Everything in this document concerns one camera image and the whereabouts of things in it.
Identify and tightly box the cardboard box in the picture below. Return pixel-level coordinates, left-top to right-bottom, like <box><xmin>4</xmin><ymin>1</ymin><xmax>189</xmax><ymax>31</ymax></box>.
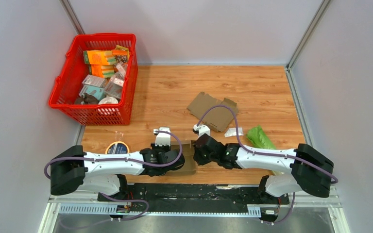
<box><xmin>187</xmin><ymin>92</ymin><xmax>238</xmax><ymax>132</ymax></box>
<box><xmin>164</xmin><ymin>140</ymin><xmax>197</xmax><ymax>177</ymax></box>

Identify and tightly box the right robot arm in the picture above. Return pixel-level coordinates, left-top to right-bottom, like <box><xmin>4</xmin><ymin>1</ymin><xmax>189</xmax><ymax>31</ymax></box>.
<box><xmin>194</xmin><ymin>134</ymin><xmax>336</xmax><ymax>203</ymax></box>

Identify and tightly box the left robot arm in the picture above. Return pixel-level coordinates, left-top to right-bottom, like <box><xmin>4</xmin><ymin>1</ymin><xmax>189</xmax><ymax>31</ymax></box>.
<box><xmin>45</xmin><ymin>146</ymin><xmax>185</xmax><ymax>201</ymax></box>

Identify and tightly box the teal box in basket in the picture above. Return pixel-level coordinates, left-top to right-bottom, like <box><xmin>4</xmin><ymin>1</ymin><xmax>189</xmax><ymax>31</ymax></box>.
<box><xmin>79</xmin><ymin>84</ymin><xmax>106</xmax><ymax>100</ymax></box>

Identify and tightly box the orange green box lower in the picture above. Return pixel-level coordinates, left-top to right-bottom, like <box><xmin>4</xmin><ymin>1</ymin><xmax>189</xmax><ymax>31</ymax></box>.
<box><xmin>88</xmin><ymin>65</ymin><xmax>116</xmax><ymax>78</ymax></box>

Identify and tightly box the orange green box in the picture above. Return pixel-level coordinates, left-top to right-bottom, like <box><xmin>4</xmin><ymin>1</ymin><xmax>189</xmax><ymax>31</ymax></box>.
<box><xmin>88</xmin><ymin>65</ymin><xmax>116</xmax><ymax>78</ymax></box>
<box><xmin>83</xmin><ymin>50</ymin><xmax>117</xmax><ymax>66</ymax></box>

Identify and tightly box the orange green box upper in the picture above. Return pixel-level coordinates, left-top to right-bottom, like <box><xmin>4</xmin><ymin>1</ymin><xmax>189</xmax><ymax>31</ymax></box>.
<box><xmin>83</xmin><ymin>50</ymin><xmax>117</xmax><ymax>66</ymax></box>

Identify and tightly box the small white plastic packet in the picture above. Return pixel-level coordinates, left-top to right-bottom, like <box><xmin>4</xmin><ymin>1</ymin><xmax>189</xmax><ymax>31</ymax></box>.
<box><xmin>224</xmin><ymin>127</ymin><xmax>244</xmax><ymax>137</ymax></box>

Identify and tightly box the green napa cabbage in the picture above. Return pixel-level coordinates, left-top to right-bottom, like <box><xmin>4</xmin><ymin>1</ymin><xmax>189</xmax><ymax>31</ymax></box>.
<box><xmin>245</xmin><ymin>125</ymin><xmax>285</xmax><ymax>174</ymax></box>

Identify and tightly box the white tape roll in basket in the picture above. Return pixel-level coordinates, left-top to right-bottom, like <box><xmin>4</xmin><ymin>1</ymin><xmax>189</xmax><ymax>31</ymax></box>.
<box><xmin>98</xmin><ymin>97</ymin><xmax>119</xmax><ymax>105</ymax></box>

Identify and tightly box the clear packet in basket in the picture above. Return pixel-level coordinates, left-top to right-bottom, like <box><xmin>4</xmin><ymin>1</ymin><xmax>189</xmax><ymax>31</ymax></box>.
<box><xmin>104</xmin><ymin>73</ymin><xmax>124</xmax><ymax>100</ymax></box>

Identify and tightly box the grey packet in basket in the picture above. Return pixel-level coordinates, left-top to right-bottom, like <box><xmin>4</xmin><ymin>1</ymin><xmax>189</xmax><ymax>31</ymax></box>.
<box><xmin>82</xmin><ymin>74</ymin><xmax>107</xmax><ymax>88</ymax></box>

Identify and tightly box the colourful snack packet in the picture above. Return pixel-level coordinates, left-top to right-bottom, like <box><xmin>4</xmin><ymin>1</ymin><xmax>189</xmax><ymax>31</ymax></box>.
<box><xmin>111</xmin><ymin>45</ymin><xmax>130</xmax><ymax>64</ymax></box>

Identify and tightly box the red plastic shopping basket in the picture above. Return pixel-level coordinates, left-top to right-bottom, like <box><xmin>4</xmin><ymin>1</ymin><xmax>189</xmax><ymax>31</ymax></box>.
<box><xmin>48</xmin><ymin>33</ymin><xmax>138</xmax><ymax>126</ymax></box>

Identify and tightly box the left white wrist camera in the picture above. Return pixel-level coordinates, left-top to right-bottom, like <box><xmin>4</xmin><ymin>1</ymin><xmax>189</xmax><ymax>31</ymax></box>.
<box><xmin>153</xmin><ymin>127</ymin><xmax>171</xmax><ymax>147</ymax></box>

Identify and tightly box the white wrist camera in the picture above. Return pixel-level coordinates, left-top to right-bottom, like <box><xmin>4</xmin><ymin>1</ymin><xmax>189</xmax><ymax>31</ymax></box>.
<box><xmin>193</xmin><ymin>124</ymin><xmax>211</xmax><ymax>138</ymax></box>
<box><xmin>153</xmin><ymin>127</ymin><xmax>171</xmax><ymax>147</ymax></box>

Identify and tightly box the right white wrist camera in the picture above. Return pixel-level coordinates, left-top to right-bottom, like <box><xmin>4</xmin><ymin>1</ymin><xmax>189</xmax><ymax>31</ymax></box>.
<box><xmin>193</xmin><ymin>124</ymin><xmax>211</xmax><ymax>138</ymax></box>

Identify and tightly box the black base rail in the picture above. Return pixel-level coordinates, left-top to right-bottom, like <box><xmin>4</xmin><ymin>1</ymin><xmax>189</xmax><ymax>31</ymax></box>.
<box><xmin>59</xmin><ymin>183</ymin><xmax>291</xmax><ymax>218</ymax></box>

